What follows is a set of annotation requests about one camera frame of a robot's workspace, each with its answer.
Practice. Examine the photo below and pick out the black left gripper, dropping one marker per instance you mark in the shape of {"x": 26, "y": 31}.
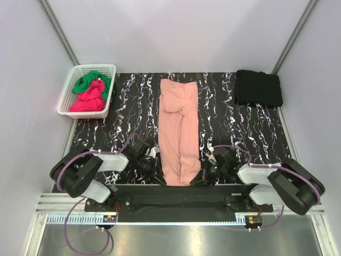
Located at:
{"x": 158, "y": 178}

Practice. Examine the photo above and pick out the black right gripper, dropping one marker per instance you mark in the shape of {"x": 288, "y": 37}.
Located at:
{"x": 200, "y": 180}

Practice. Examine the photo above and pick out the pink printed t-shirt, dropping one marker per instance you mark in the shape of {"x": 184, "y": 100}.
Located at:
{"x": 178, "y": 132}

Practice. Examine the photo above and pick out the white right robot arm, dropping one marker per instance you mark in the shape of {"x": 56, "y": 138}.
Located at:
{"x": 285, "y": 183}

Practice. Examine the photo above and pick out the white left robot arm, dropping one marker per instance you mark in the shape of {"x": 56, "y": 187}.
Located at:
{"x": 75, "y": 173}

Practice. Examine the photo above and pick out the left small electronics module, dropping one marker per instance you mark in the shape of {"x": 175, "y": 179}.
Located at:
{"x": 110, "y": 218}

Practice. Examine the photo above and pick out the small electronics module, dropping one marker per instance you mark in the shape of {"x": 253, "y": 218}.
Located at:
{"x": 110, "y": 218}
{"x": 254, "y": 222}

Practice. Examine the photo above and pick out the right small electronics module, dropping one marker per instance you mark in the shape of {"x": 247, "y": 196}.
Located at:
{"x": 254, "y": 222}

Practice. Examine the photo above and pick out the red crumpled t-shirt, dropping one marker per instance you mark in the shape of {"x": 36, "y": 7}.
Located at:
{"x": 90, "y": 100}

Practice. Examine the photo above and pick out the black folded t-shirt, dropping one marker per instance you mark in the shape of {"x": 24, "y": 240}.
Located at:
{"x": 257, "y": 88}

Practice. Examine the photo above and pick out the white plastic basket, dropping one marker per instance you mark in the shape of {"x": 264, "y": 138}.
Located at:
{"x": 68, "y": 98}

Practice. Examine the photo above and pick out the green crumpled t-shirt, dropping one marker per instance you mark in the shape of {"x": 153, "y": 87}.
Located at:
{"x": 83, "y": 83}

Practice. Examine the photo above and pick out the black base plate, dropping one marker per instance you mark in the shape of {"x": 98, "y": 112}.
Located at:
{"x": 151, "y": 215}

